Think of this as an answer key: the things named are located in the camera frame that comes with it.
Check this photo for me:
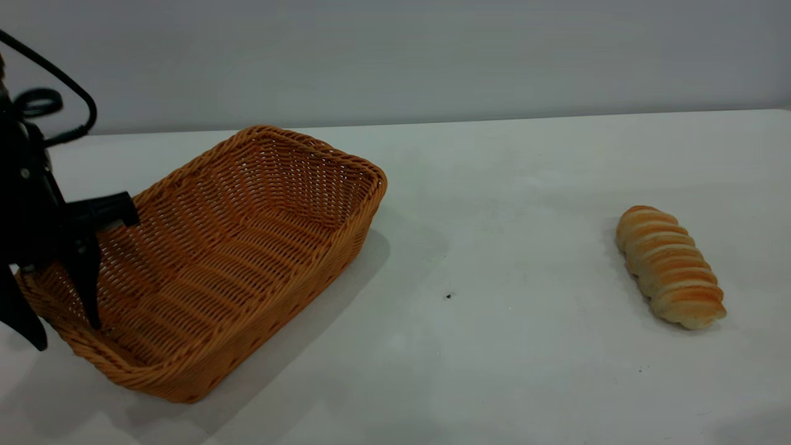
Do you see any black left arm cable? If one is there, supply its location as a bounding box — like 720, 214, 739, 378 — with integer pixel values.
0, 30, 98, 148

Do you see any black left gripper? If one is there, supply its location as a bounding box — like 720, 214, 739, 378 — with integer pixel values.
0, 102, 140, 352

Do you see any ridged golden bread loaf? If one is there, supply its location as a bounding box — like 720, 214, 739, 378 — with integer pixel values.
615, 206, 727, 331

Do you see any orange woven wicker basket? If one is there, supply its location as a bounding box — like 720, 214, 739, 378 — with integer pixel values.
15, 125, 388, 404

